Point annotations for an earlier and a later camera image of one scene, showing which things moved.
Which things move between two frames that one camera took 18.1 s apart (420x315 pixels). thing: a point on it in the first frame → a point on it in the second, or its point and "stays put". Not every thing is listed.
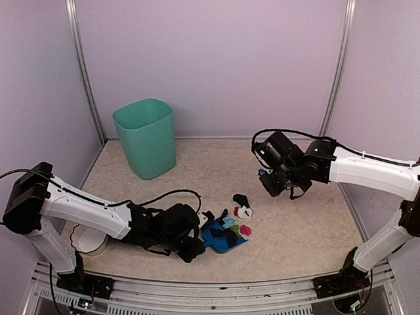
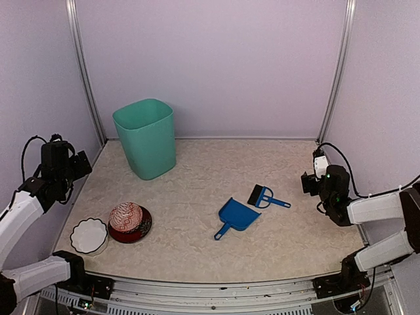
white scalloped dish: [86, 239] stays put
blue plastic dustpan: [217, 243] → [237, 214]
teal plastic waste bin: [146, 129] stays put
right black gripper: [272, 188] → [308, 182]
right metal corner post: [332, 100] stays put
